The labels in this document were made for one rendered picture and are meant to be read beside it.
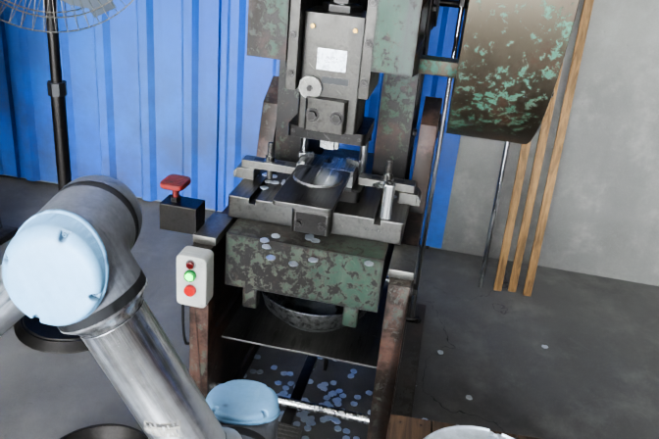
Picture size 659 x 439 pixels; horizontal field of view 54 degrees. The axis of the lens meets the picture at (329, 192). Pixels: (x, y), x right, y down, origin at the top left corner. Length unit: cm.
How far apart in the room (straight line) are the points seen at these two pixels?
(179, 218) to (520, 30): 89
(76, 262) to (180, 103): 236
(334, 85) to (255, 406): 82
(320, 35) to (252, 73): 138
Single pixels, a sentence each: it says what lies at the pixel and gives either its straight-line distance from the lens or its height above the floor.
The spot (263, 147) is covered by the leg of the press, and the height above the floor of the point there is 71.
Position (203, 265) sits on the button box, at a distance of 154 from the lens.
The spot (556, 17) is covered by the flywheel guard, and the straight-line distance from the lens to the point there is 121.
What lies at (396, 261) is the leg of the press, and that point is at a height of 64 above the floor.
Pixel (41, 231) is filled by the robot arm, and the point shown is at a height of 104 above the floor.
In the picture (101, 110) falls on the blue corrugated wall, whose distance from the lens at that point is 324.
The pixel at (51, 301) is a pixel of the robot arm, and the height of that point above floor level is 96.
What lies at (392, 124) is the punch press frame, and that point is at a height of 85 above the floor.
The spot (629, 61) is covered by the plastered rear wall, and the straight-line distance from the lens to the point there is 286.
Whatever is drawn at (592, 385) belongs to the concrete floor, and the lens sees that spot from 245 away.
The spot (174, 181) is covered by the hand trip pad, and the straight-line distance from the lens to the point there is 160.
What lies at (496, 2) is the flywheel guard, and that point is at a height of 127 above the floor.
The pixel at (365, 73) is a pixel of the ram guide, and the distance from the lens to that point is 152.
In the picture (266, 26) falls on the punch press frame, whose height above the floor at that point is 113.
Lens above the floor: 138
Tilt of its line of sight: 23 degrees down
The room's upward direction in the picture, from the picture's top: 5 degrees clockwise
